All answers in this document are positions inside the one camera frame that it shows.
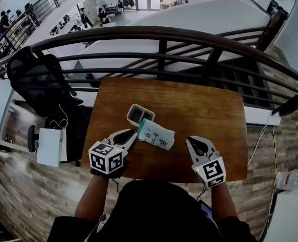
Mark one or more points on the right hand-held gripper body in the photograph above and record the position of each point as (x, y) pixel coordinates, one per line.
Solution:
(212, 171)

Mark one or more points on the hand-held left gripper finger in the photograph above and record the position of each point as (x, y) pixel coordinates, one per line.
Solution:
(130, 146)
(113, 136)

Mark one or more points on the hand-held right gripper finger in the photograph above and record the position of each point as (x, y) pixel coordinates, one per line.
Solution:
(193, 155)
(210, 149)

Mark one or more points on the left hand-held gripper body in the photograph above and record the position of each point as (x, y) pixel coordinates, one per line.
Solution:
(105, 159)

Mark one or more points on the light green pouch bag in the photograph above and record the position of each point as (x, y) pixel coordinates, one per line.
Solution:
(159, 136)

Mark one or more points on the person's right forearm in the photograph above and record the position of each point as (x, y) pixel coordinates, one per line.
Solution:
(223, 203)

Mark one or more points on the person's left forearm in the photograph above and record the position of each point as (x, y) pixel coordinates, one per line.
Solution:
(91, 200)

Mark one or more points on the white divided pen holder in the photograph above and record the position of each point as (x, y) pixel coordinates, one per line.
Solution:
(136, 115)

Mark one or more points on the smartphone with lit screen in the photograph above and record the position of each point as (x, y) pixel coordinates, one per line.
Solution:
(206, 209)

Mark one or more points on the wooden table with hairpin legs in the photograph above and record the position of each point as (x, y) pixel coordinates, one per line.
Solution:
(189, 105)

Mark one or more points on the white box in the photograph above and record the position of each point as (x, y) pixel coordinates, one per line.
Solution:
(49, 147)

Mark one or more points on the person's black shirt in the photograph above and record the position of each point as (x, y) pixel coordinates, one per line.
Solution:
(151, 210)

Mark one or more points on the white cabinet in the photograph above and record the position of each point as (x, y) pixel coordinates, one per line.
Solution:
(290, 215)

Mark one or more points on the black mesh office chair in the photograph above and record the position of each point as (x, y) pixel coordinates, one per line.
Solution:
(35, 84)

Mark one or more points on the dark curved railing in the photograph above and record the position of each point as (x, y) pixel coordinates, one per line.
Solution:
(149, 31)

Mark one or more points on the rack of dark clothes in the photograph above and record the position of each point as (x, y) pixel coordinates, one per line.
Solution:
(126, 1)

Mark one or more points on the grey metal balcony railing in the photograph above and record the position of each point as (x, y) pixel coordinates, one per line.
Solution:
(25, 16)

